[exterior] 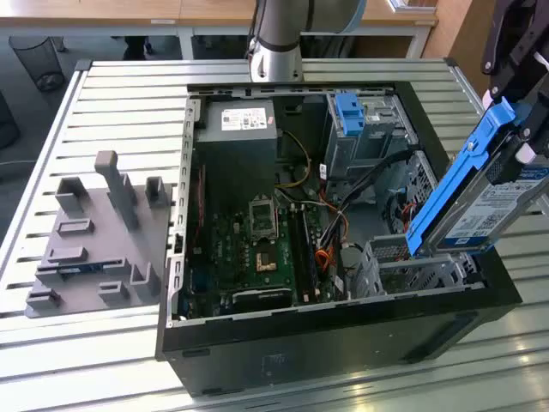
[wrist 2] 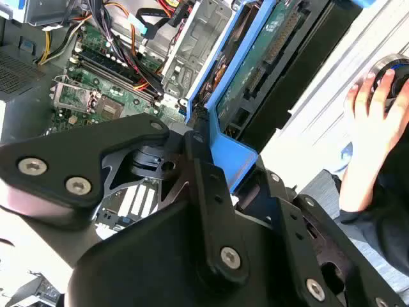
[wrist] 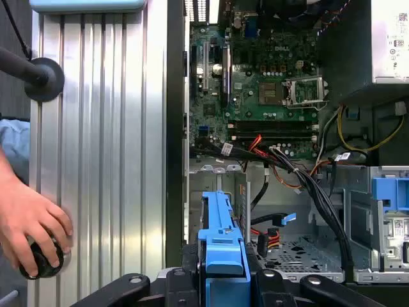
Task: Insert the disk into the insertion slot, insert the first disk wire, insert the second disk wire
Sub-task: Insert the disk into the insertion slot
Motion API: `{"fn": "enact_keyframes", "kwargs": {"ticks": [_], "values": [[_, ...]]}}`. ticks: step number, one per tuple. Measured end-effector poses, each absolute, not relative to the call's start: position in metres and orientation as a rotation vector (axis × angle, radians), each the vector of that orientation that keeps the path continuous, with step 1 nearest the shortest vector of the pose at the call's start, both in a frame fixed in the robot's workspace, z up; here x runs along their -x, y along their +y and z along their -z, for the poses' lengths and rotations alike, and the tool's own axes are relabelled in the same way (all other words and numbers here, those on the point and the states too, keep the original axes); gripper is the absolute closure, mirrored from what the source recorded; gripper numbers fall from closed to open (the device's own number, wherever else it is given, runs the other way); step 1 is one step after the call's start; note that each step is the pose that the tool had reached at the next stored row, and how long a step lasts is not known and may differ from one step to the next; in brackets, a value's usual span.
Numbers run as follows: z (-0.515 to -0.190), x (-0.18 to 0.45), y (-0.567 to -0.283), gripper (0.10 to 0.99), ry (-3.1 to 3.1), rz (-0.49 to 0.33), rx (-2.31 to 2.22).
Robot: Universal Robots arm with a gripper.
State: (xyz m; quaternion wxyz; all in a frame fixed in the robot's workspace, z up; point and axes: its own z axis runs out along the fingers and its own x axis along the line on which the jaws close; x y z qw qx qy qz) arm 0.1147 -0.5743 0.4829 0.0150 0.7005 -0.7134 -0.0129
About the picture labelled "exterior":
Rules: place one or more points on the hard disk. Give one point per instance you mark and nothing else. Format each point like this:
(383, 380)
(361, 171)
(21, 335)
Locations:
(454, 197)

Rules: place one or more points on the metal disk bay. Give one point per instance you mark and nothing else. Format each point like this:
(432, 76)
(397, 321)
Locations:
(399, 270)

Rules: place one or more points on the wooden cabinet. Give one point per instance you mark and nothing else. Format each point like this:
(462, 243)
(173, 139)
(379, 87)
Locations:
(454, 30)

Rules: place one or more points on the blue drive latch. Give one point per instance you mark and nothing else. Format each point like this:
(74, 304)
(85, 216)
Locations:
(349, 113)

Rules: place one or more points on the metal drive cage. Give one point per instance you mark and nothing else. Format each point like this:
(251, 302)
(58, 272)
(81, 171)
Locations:
(364, 150)

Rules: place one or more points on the black RAM stick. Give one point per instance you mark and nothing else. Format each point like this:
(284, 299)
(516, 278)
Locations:
(309, 253)

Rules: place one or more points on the grey power supply unit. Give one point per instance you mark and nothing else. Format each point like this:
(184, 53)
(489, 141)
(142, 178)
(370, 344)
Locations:
(236, 154)

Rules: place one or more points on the CPU socket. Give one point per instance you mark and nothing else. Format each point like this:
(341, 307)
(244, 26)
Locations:
(263, 216)

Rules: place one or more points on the black open PC case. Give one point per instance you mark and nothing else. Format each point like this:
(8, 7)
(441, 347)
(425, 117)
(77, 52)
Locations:
(326, 347)

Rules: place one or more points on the green motherboard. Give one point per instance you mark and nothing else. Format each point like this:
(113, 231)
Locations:
(231, 262)

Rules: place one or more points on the black graphics card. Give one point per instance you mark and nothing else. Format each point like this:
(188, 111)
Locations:
(261, 298)

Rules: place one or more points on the grey parts rack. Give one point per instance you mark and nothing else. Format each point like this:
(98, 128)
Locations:
(98, 240)

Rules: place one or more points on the black mesh wastebasket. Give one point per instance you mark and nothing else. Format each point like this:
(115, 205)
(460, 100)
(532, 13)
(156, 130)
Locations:
(38, 60)

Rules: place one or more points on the RAM stick with blue label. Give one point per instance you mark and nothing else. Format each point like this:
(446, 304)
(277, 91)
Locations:
(79, 270)

